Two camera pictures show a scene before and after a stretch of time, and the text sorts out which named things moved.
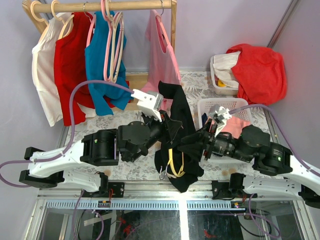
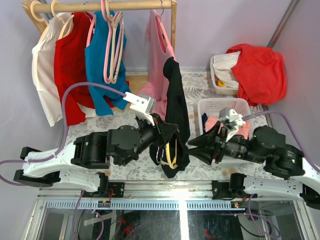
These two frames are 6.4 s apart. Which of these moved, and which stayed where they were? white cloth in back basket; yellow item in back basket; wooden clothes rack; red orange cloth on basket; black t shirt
Moved: black t shirt
Stayed: wooden clothes rack; yellow item in back basket; red orange cloth on basket; white cloth in back basket
